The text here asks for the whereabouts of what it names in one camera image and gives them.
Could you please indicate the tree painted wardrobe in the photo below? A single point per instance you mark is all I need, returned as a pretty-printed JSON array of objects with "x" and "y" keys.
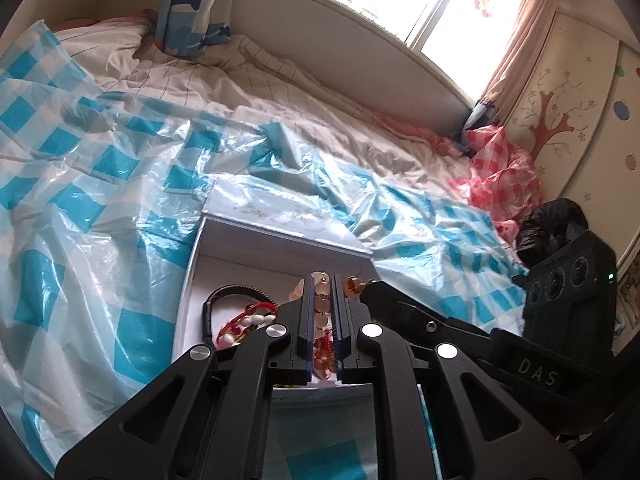
[{"x": 575, "y": 110}]

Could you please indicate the white cardboard box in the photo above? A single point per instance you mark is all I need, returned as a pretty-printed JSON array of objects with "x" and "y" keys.
[{"x": 250, "y": 270}]

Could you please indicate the striped beige bed sheet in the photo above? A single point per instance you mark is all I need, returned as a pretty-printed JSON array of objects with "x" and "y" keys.
[{"x": 300, "y": 95}]

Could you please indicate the black plastic bag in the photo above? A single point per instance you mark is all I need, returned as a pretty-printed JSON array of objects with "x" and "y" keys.
[{"x": 545, "y": 230}]

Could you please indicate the window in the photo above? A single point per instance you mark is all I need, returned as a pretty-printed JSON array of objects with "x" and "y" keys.
[{"x": 450, "y": 25}]

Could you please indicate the cartoon window sticker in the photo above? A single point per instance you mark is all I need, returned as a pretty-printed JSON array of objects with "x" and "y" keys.
[{"x": 484, "y": 2}]

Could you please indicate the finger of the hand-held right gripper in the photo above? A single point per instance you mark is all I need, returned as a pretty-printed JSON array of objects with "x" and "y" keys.
[{"x": 425, "y": 324}]

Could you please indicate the pink checkered plastic sheet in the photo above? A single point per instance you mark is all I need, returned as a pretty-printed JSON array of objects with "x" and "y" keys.
[{"x": 500, "y": 175}]

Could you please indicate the pink curtain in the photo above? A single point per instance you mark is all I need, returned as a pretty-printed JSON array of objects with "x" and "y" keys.
[{"x": 525, "y": 45}]

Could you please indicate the blue printed curtain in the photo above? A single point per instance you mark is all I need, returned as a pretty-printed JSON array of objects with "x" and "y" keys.
[{"x": 190, "y": 10}]

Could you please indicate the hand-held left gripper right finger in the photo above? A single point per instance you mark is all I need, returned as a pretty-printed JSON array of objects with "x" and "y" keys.
[{"x": 339, "y": 320}]

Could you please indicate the blue checkered plastic sheet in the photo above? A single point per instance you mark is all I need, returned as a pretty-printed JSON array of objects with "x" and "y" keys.
[{"x": 100, "y": 185}]

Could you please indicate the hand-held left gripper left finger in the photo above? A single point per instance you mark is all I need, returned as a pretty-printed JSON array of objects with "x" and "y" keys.
[{"x": 309, "y": 320}]

